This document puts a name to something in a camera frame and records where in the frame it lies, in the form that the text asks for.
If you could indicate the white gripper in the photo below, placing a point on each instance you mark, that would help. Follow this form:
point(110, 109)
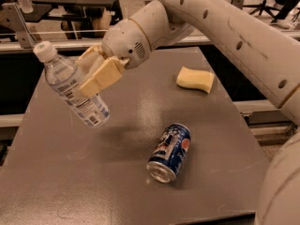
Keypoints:
point(125, 44)

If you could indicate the clear plastic water bottle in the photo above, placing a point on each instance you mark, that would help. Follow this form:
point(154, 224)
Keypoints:
point(63, 76)

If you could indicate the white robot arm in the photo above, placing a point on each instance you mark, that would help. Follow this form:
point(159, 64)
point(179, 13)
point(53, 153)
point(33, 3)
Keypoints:
point(267, 57)

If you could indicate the seated person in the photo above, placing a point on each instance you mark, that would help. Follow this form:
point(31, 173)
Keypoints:
point(93, 13)

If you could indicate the black office desk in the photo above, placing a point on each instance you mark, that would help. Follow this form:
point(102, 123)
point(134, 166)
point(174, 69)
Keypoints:
point(42, 9)

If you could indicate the yellow sponge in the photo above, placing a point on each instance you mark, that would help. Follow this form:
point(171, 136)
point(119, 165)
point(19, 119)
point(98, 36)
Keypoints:
point(195, 79)

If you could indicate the blue Pepsi soda can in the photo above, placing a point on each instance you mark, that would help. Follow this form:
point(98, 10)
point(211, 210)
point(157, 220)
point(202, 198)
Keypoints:
point(167, 158)

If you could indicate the grey metal rail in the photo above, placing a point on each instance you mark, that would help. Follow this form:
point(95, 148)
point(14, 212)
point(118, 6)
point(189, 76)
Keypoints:
point(81, 45)

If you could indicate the left grey metal bracket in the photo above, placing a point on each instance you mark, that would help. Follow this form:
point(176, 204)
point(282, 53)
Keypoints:
point(14, 20)

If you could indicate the grey metal bracket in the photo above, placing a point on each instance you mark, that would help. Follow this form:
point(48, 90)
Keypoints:
point(14, 20)
point(238, 3)

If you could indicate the right grey metal bracket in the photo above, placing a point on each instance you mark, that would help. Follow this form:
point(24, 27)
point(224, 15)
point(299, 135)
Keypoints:
point(238, 3)

